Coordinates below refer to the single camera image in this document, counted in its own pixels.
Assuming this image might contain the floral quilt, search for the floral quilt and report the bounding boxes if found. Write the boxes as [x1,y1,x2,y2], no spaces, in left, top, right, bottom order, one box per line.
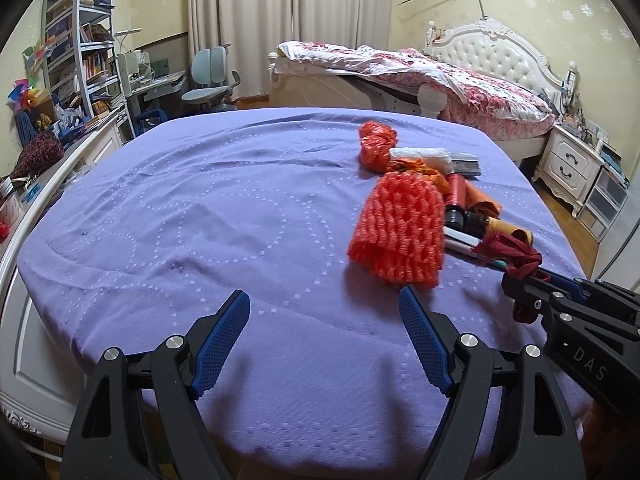
[276,40,556,123]

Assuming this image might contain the beige curtains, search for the beige curtains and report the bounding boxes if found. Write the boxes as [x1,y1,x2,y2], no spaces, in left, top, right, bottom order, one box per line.
[187,0,396,108]

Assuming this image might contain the brown cardboard tube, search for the brown cardboard tube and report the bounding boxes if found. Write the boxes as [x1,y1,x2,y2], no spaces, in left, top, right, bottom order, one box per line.
[487,216,531,246]

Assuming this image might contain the study desk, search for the study desk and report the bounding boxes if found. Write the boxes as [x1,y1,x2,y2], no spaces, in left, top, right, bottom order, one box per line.
[112,72,188,136]

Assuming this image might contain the red foam fruit net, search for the red foam fruit net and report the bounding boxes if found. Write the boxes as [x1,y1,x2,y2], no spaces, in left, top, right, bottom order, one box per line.
[347,171,447,289]

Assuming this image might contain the white nightstand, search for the white nightstand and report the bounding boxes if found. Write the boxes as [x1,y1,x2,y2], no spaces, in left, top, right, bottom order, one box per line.
[532,122,608,218]

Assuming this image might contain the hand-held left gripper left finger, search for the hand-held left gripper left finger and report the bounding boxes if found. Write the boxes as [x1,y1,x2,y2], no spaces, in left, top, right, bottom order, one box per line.
[60,289,251,480]

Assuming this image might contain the light blue desk chair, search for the light blue desk chair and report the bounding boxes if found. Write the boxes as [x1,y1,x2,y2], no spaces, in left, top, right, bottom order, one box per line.
[181,46,242,113]

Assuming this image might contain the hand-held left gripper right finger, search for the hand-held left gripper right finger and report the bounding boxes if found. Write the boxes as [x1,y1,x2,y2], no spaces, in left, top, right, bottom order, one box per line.
[398,285,586,480]

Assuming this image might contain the colourful pinwheel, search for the colourful pinwheel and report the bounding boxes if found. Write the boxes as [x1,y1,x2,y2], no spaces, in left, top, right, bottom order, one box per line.
[7,77,46,111]

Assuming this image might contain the red plastic bag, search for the red plastic bag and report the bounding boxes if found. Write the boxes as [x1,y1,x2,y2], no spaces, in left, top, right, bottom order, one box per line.
[358,121,398,173]

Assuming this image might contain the dark knitted hat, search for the dark knitted hat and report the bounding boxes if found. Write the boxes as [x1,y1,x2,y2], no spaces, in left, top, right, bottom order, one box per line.
[10,130,66,181]

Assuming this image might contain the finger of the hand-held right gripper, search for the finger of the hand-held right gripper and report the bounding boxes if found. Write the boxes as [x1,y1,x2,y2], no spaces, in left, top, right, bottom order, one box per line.
[501,272,584,329]
[540,268,640,311]

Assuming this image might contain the white bookshelf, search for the white bookshelf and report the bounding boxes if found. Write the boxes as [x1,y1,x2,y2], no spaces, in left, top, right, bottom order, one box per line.
[40,0,131,133]

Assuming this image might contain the dark red cloth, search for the dark red cloth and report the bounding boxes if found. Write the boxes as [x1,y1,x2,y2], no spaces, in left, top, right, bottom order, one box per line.
[470,232,546,326]

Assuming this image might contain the white marker pen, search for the white marker pen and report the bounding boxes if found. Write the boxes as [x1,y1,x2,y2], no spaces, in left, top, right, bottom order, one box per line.
[442,226,488,247]
[443,239,508,268]

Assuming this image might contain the white tissue wad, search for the white tissue wad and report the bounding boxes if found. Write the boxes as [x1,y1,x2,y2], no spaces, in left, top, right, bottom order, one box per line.
[389,146,453,171]

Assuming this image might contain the orange paper sheet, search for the orange paper sheet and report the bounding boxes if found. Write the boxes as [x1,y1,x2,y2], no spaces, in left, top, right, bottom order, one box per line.
[462,180,503,217]

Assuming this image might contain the white bed with tufted headboard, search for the white bed with tufted headboard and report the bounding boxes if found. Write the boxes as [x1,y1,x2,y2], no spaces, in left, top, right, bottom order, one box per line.
[267,17,576,171]

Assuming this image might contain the plastic drawer unit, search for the plastic drawer unit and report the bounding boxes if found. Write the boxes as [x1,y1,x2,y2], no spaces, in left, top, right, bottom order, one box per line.
[582,160,631,243]

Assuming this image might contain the red can with black cap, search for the red can with black cap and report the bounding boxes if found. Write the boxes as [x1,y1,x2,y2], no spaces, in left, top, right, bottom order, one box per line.
[445,172,493,238]

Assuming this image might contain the grey packet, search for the grey packet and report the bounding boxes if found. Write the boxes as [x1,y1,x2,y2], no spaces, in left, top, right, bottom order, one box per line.
[447,152,482,178]

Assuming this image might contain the purple tablecloth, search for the purple tablecloth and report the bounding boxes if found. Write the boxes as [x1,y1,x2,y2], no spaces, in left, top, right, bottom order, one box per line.
[15,106,596,480]

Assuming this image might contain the orange plastic wrapper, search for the orange plastic wrapper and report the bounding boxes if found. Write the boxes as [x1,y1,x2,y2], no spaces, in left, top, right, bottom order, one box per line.
[385,158,448,193]

